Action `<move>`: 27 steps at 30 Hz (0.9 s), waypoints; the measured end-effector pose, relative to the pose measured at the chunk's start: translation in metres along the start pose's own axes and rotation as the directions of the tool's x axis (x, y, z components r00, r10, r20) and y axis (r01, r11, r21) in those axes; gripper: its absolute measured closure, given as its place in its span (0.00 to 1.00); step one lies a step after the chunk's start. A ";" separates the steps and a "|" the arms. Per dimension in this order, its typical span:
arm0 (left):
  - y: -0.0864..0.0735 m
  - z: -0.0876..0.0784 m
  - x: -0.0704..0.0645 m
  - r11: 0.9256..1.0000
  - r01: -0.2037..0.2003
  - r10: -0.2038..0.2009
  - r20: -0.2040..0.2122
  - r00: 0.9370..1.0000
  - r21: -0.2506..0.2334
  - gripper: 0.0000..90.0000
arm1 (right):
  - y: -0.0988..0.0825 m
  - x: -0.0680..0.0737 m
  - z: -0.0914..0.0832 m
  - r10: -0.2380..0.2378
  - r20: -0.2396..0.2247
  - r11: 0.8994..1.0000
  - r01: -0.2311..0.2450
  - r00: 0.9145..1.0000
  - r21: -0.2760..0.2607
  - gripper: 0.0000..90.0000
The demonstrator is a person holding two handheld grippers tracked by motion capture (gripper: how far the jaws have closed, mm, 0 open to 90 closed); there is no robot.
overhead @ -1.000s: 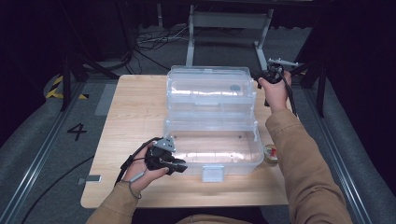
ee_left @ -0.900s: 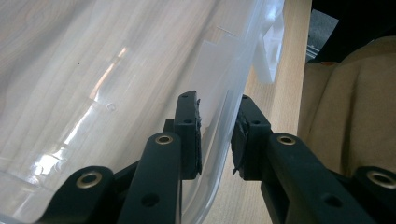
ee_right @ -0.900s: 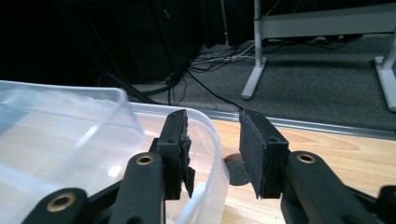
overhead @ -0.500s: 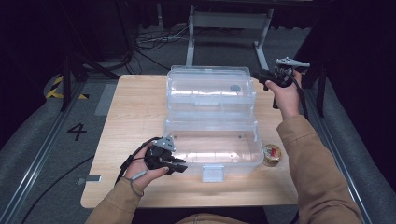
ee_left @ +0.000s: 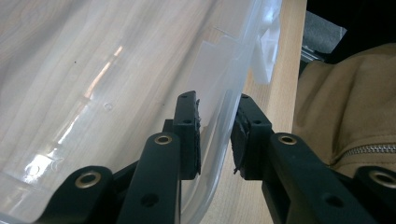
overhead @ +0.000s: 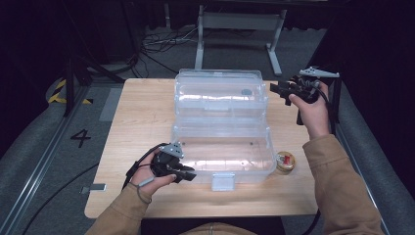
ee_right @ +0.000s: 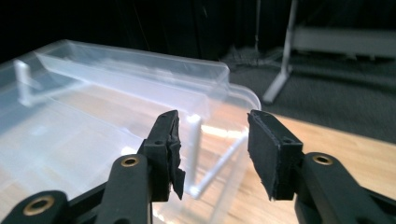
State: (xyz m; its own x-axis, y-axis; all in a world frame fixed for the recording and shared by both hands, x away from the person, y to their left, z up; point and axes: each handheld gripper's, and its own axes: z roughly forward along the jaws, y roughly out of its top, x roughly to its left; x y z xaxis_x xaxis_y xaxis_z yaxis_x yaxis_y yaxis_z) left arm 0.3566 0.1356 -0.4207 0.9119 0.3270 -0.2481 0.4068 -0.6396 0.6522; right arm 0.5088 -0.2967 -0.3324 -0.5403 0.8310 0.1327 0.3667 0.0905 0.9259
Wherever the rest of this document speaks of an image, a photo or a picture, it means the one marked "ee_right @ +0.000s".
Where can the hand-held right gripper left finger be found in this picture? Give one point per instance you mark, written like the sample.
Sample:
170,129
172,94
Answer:
158,161

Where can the clear plastic storage box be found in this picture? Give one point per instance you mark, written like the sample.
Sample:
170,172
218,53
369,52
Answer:
77,124

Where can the grey metal desk frame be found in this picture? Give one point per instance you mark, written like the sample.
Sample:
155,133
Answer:
281,77

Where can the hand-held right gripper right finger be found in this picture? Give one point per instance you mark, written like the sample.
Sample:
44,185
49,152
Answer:
280,168

